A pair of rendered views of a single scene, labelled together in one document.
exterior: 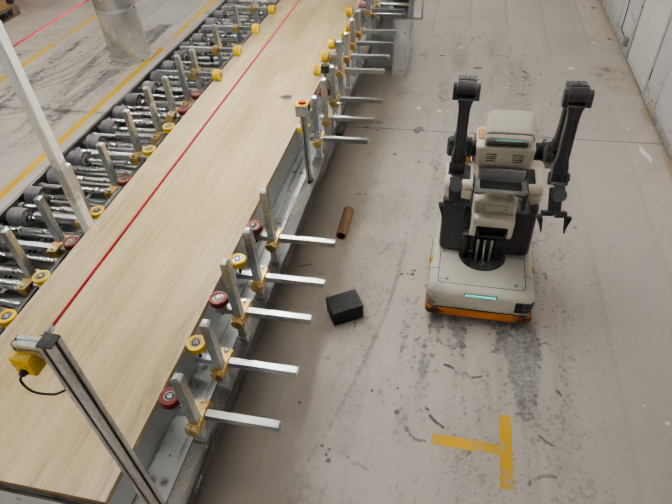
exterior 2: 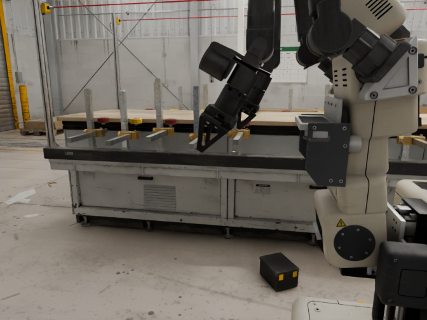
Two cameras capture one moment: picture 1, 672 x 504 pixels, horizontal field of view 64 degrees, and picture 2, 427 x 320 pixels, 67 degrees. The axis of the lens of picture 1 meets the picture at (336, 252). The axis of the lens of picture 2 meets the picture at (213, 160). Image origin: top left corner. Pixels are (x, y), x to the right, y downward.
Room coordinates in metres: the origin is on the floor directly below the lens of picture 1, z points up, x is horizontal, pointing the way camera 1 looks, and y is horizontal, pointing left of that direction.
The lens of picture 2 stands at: (1.77, -1.72, 1.14)
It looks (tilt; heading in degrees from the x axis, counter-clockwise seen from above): 13 degrees down; 86
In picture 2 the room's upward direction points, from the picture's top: straight up
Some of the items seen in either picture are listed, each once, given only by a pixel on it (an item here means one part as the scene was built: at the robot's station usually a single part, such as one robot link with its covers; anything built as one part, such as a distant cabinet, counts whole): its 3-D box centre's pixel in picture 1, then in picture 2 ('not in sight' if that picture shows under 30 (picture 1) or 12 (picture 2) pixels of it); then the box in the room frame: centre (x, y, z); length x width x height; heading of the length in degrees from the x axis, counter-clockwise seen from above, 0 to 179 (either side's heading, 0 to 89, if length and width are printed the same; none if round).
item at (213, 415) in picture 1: (224, 417); (89, 135); (1.10, 0.46, 0.81); 0.43 x 0.03 x 0.04; 75
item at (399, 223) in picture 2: (502, 223); (365, 251); (2.25, -0.92, 0.68); 0.28 x 0.27 x 0.25; 75
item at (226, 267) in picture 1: (235, 301); (159, 115); (1.57, 0.44, 0.94); 0.04 x 0.04 x 0.48; 75
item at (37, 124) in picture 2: not in sight; (70, 119); (-1.39, 7.17, 0.23); 2.41 x 0.77 x 0.17; 77
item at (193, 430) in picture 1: (198, 417); (94, 133); (1.11, 0.56, 0.81); 0.14 x 0.06 x 0.05; 165
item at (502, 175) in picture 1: (499, 189); (325, 136); (2.15, -0.83, 0.99); 0.28 x 0.16 x 0.22; 75
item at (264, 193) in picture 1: (270, 229); (235, 119); (2.05, 0.31, 0.92); 0.04 x 0.04 x 0.48; 75
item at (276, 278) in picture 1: (280, 279); (199, 140); (1.83, 0.27, 0.80); 0.43 x 0.03 x 0.04; 75
